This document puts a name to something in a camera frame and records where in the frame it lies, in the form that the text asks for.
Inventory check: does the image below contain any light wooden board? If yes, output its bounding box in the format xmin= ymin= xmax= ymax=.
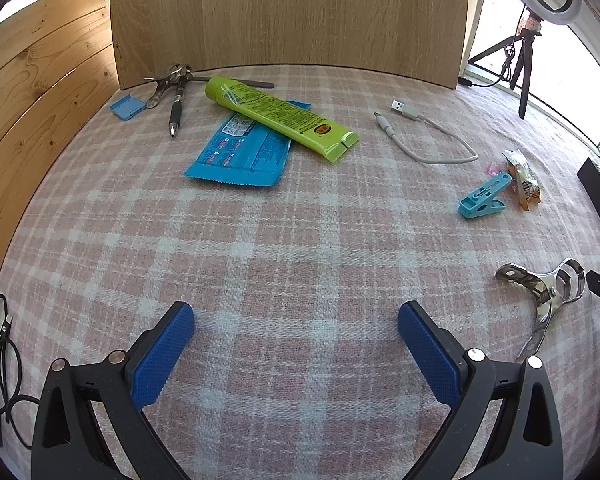
xmin=109 ymin=0 xmax=470 ymax=92

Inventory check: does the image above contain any black container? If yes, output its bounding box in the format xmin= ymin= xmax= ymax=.
xmin=577 ymin=157 xmax=600 ymax=241

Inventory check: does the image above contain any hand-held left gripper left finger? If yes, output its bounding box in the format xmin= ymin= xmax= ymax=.
xmin=31 ymin=301 xmax=196 ymax=480

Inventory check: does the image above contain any white usb cable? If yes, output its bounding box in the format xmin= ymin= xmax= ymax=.
xmin=373 ymin=100 xmax=479 ymax=165

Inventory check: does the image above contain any black tripod cable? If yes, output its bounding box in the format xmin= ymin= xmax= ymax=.
xmin=457 ymin=4 xmax=527 ymax=89

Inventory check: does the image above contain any small blue plastic box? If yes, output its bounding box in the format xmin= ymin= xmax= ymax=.
xmin=109 ymin=95 xmax=147 ymax=122

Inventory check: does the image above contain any crumpled snack wrapper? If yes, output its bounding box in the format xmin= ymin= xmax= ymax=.
xmin=502 ymin=150 xmax=543 ymax=212

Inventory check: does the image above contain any knotty wooden plank panel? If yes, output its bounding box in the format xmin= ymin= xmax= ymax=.
xmin=0 ymin=0 xmax=120 ymax=281

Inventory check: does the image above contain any green tube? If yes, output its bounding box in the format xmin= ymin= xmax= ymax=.
xmin=205 ymin=76 xmax=360 ymax=163

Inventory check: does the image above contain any blue plastic clothes peg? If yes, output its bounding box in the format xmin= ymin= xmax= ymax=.
xmin=458 ymin=172 xmax=513 ymax=219

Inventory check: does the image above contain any black floor cable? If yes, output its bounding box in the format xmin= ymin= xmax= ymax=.
xmin=0 ymin=294 xmax=42 ymax=452

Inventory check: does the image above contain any pink plaid cloth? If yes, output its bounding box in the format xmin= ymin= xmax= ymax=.
xmin=0 ymin=64 xmax=600 ymax=480

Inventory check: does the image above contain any black pen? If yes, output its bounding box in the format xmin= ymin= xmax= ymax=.
xmin=168 ymin=72 xmax=189 ymax=138

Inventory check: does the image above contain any blue wipes packet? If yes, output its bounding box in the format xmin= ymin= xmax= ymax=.
xmin=183 ymin=101 xmax=312 ymax=188

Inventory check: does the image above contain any black tripod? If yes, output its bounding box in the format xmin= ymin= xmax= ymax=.
xmin=467 ymin=30 xmax=543 ymax=120

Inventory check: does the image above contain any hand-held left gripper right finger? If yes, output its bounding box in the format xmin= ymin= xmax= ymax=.
xmin=398 ymin=301 xmax=565 ymax=480

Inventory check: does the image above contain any large silver metal clamp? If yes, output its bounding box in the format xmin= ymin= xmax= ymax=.
xmin=496 ymin=257 xmax=587 ymax=361

